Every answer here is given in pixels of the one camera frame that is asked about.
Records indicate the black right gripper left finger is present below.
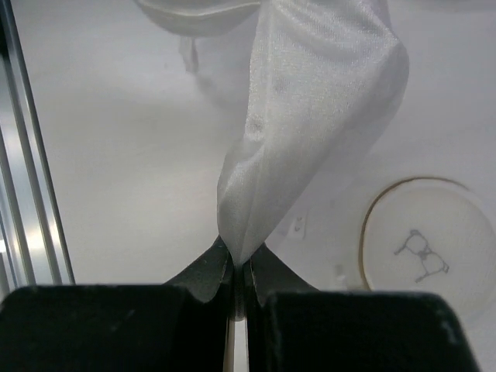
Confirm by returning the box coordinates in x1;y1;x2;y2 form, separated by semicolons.
1;239;234;371

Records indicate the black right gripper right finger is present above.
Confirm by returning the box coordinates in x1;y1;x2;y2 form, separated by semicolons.
243;246;479;371

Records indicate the white mesh laundry bag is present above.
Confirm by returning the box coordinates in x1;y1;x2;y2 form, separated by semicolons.
332;176;496;322

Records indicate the aluminium front rail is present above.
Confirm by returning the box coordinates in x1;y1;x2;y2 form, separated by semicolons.
1;1;75;295

